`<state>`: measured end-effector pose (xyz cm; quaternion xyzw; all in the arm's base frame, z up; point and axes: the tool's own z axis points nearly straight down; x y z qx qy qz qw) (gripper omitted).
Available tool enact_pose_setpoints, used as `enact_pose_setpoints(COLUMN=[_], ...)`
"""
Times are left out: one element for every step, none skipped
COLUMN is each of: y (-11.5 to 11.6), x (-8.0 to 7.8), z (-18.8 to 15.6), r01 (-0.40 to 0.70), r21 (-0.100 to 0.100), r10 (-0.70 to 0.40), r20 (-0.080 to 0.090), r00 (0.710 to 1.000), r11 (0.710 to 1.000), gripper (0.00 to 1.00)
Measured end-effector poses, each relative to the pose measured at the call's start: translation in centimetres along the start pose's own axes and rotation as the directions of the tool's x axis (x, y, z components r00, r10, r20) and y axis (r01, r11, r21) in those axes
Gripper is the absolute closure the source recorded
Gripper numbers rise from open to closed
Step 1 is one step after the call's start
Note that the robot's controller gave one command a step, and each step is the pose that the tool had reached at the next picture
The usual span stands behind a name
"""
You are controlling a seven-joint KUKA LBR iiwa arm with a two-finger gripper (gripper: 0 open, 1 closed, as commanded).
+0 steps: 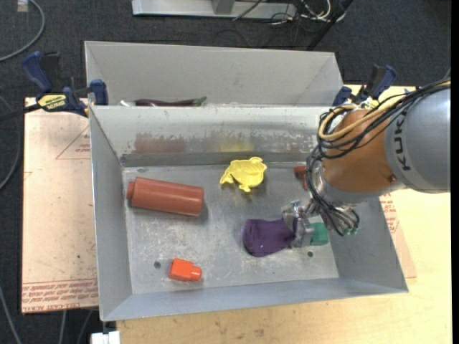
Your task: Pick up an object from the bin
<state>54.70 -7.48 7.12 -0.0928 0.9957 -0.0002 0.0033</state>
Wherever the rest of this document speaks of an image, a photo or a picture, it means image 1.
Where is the small orange block bottle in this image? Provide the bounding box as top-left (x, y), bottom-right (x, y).
top-left (168, 257), bottom-right (203, 283)

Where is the purple toy eggplant green cap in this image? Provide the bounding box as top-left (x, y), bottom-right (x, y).
top-left (241, 217), bottom-right (329, 258)

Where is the red-brown flat block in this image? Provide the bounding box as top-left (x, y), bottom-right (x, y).
top-left (293, 165), bottom-right (310, 191)

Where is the brown cardboard board red print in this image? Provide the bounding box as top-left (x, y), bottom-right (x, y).
top-left (21, 97), bottom-right (419, 315)

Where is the red-brown cylinder bottle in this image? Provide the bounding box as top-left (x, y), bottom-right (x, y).
top-left (126, 176), bottom-right (205, 217)

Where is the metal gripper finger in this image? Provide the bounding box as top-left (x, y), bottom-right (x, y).
top-left (291, 221), bottom-right (316, 249)
top-left (281, 199), bottom-right (301, 226)

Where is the grey metal bin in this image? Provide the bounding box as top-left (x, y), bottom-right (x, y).
top-left (84, 40), bottom-right (410, 323)

